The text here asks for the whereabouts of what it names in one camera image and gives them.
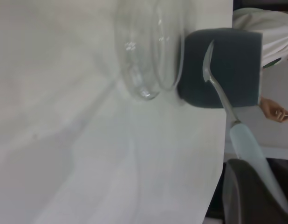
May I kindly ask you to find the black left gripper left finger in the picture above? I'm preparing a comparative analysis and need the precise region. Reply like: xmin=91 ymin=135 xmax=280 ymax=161
xmin=223 ymin=158 xmax=288 ymax=224

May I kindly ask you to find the metal spoon pale blue handle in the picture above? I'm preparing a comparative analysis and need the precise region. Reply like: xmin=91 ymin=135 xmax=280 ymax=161
xmin=201 ymin=39 xmax=288 ymax=210

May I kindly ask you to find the clear round glass lid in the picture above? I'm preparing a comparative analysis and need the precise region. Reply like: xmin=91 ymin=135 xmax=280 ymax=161
xmin=115 ymin=0 xmax=184 ymax=101

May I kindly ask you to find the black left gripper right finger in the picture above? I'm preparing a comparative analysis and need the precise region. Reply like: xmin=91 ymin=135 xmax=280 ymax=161
xmin=266 ymin=158 xmax=288 ymax=201

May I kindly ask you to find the dark grey ceramic mug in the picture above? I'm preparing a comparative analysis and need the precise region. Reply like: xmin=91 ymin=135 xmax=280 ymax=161
xmin=176 ymin=27 xmax=263 ymax=109

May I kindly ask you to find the bare hand of bystander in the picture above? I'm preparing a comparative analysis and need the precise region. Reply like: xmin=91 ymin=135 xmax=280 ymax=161
xmin=260 ymin=97 xmax=288 ymax=123

